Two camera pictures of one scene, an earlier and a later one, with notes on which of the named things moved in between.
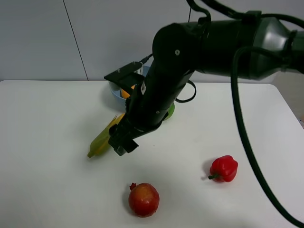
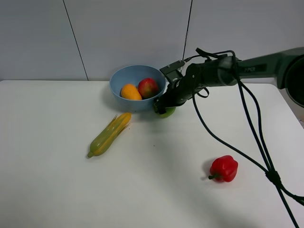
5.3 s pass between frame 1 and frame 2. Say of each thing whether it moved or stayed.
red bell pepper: stayed
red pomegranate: moved
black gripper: moved
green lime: stayed
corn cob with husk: stayed
